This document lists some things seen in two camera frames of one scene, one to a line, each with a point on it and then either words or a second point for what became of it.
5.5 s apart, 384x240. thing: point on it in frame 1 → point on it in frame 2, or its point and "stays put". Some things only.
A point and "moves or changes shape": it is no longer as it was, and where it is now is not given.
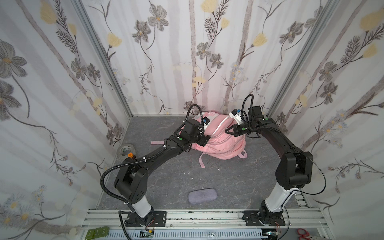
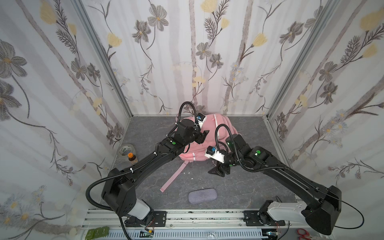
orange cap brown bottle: [131, 155] stays put
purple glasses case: [202, 195] stays put
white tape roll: [124, 149] stays put
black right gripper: [238, 129] → [222, 165]
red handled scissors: [304, 234] stays put
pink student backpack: [222, 144] moves or changes shape
